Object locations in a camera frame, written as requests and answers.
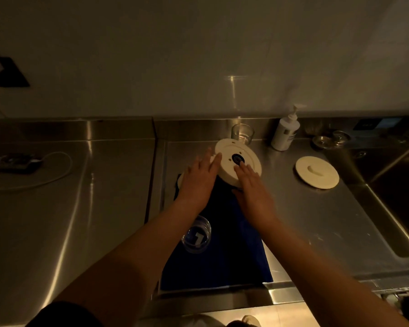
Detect person's right hand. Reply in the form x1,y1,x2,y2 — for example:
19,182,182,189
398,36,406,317
231,161,279,230

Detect power strip with white cable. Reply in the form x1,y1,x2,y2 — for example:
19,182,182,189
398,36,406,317
0,151,73,192

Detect white pump soap bottle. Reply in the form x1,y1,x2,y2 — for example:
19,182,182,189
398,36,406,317
271,104,307,152

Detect stainless steel sink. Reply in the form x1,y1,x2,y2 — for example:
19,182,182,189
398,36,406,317
325,146,409,259

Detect person's dark sleeve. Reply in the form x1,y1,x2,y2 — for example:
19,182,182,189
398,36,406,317
25,301,105,327

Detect tall clear drinking glass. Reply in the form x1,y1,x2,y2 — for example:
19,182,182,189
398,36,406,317
231,123,255,146

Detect black control panel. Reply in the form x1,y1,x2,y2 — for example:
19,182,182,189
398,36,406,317
353,117,403,132

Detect black power strip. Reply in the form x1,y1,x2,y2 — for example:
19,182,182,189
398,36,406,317
0,153,43,174

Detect glass kettle with cream base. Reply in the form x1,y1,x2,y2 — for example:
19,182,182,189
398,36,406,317
176,138,262,189

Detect short clear drinking glass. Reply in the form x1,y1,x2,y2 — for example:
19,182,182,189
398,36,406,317
181,215,212,254

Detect person's left forearm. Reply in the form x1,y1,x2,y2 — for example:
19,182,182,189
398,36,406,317
53,197,209,327

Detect flat metal sink strainer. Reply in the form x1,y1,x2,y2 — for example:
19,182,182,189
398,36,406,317
312,134,334,149

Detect person's right forearm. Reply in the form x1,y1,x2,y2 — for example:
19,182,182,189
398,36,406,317
259,218,409,327

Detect cream round kettle lid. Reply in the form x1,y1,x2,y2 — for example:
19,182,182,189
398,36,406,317
294,155,340,190

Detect dark blue cloth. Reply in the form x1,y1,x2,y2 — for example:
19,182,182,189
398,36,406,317
158,173,274,292

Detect person's left hand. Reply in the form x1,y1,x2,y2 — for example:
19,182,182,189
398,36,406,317
175,147,223,215

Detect black wall socket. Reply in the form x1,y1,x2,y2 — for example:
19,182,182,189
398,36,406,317
0,56,30,88

